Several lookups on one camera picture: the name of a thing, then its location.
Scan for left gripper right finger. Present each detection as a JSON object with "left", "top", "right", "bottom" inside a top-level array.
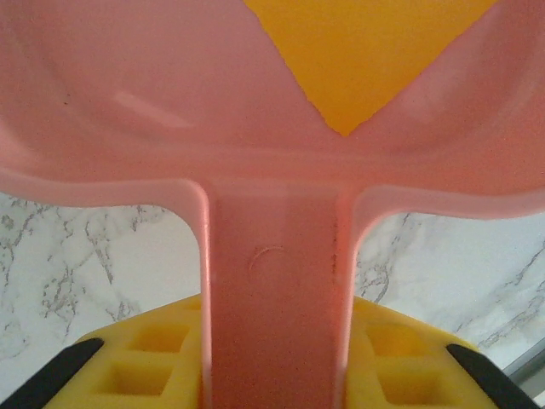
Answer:
[{"left": 347, "top": 297, "right": 540, "bottom": 409}]

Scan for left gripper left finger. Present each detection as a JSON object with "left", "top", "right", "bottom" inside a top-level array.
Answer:
[{"left": 0, "top": 295, "right": 204, "bottom": 409}]

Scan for pink plastic dustpan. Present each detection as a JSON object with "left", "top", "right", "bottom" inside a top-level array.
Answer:
[{"left": 0, "top": 0, "right": 545, "bottom": 409}]

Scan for orange paper scrap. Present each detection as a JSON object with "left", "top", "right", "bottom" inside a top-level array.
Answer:
[{"left": 242, "top": 0, "right": 499, "bottom": 138}]

